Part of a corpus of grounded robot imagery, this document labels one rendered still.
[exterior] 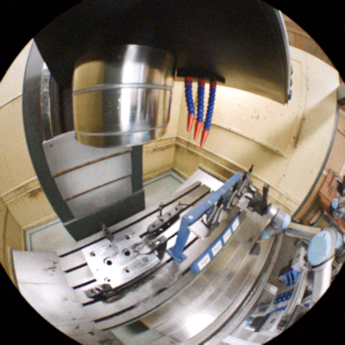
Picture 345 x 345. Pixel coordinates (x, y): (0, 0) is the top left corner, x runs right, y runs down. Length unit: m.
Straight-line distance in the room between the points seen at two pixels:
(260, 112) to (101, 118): 1.05
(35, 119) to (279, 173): 1.53
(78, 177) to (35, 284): 0.88
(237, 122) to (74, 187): 1.21
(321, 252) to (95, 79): 0.66
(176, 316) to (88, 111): 0.88
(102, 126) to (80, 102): 0.04
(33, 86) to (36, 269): 1.08
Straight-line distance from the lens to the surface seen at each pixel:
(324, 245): 0.55
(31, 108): 0.71
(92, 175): 0.76
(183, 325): 0.87
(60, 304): 1.06
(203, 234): 0.42
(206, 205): 0.49
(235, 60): 0.17
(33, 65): 0.75
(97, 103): 0.15
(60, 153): 0.67
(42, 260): 1.19
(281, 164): 1.13
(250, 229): 1.20
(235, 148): 1.19
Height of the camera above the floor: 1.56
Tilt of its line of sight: 33 degrees down
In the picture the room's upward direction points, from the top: 7 degrees clockwise
